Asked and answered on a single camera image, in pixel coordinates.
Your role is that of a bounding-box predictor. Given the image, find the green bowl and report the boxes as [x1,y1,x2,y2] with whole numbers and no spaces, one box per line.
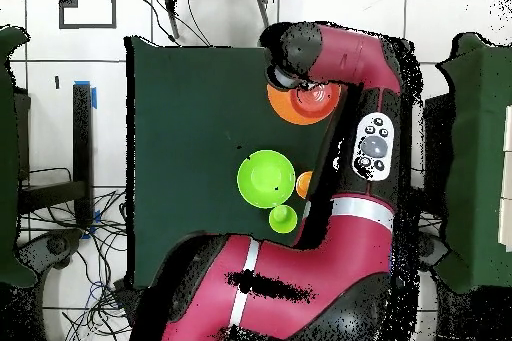
[236,149,297,209]

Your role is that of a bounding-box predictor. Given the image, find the lime cup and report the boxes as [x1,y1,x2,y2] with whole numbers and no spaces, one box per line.
[268,204,299,234]

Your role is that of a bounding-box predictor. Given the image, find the dark green tablecloth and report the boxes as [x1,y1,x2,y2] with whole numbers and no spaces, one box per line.
[124,35,349,293]

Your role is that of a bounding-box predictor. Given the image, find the black cable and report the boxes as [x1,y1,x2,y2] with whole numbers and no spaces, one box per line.
[135,0,213,48]

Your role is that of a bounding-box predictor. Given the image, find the green cloth covered table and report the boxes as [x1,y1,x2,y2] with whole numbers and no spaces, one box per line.
[0,25,38,289]
[433,31,512,294]

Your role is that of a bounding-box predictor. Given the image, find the tangled floor cables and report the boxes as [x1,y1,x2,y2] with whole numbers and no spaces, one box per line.
[19,166,133,341]

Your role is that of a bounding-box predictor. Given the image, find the black stand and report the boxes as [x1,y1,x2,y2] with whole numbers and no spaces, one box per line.
[17,82,94,230]

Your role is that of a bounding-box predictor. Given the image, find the red-orange bowl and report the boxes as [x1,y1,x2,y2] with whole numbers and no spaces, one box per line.
[289,81,343,120]

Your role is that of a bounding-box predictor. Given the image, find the dark grey chair base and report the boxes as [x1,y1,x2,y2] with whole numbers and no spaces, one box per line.
[419,232,451,272]
[17,228,83,274]

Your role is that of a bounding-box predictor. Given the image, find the large orange bowl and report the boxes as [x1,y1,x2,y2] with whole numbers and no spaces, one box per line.
[266,83,334,126]

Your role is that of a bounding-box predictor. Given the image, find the black power box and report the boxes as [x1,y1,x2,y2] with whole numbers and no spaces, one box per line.
[112,278,141,318]

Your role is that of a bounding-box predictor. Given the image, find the blue tape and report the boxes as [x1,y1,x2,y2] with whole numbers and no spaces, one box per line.
[73,79,98,110]

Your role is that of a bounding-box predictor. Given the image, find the orange cup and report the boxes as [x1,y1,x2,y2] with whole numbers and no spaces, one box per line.
[295,170,314,200]

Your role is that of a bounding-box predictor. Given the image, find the white box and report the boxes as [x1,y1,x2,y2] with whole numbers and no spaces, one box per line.
[498,104,512,252]

